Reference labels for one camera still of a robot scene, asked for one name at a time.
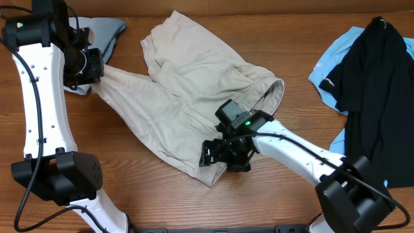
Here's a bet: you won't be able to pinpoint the beige khaki shorts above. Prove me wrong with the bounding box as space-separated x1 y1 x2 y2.
93 12 285 186

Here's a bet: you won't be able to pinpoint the light blue t-shirt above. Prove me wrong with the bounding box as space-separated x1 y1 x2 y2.
308 27 413 188

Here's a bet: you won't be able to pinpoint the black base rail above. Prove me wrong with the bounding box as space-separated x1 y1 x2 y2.
135 224 309 233

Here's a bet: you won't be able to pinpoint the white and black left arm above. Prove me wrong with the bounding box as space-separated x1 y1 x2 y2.
1 0 135 233

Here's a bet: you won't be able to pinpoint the black t-shirt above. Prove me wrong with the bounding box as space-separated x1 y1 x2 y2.
319 16 413 188

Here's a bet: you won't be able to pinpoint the folded light blue denim shorts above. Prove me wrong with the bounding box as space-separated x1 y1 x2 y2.
63 16 127 96

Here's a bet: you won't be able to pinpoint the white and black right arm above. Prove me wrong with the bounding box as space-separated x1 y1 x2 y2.
199 100 395 232

